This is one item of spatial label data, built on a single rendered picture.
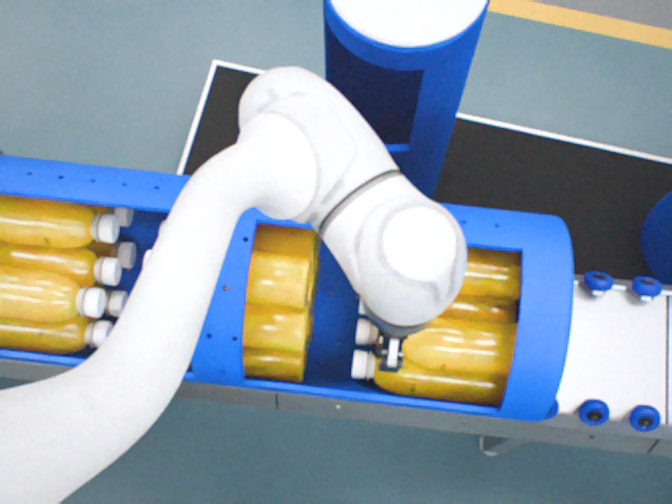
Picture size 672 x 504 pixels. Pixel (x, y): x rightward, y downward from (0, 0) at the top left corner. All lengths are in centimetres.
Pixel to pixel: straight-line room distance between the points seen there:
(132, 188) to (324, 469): 126
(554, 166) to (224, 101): 89
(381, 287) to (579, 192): 162
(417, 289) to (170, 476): 162
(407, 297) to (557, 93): 190
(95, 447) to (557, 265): 70
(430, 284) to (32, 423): 37
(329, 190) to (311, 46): 184
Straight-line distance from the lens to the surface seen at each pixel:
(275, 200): 81
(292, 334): 116
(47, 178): 122
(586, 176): 239
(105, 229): 125
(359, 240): 79
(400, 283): 76
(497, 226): 116
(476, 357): 117
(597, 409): 136
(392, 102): 223
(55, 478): 56
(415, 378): 122
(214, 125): 238
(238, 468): 230
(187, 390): 144
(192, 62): 265
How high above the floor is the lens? 228
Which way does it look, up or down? 73 degrees down
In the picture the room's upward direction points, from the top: 1 degrees counter-clockwise
